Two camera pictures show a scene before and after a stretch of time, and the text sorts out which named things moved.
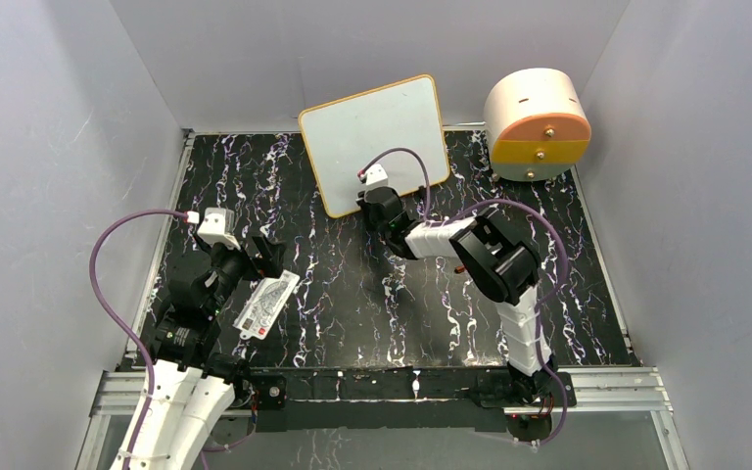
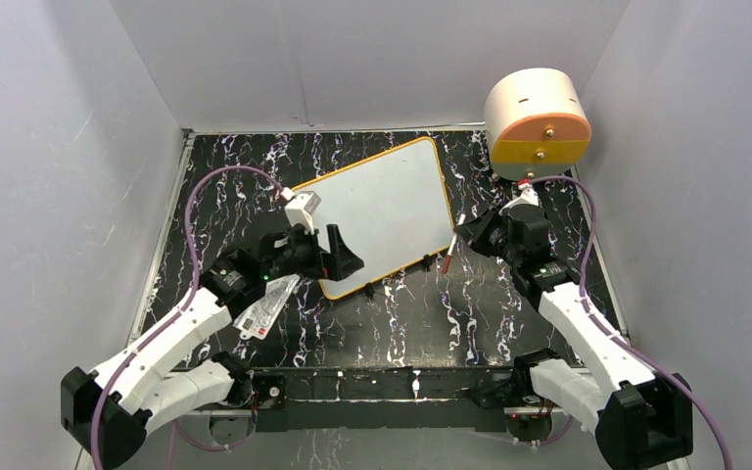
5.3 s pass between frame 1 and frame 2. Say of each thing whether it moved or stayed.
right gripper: moved
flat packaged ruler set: stayed
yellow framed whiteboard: moved
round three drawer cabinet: stayed
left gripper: moved
